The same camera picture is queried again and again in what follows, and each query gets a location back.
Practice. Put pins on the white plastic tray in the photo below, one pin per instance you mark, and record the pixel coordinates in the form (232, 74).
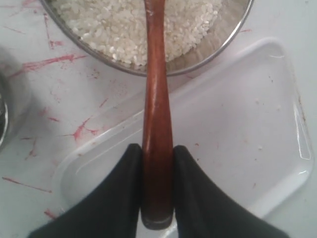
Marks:
(242, 121)

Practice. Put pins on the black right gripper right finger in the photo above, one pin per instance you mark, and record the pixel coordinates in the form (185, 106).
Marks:
(203, 210)

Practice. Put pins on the brown wooden spoon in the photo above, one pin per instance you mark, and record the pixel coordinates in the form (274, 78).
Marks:
(156, 208)

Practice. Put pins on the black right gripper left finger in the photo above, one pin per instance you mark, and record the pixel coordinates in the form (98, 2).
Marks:
(111, 210)

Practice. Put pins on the small steel cup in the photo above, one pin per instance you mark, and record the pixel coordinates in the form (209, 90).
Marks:
(15, 97)

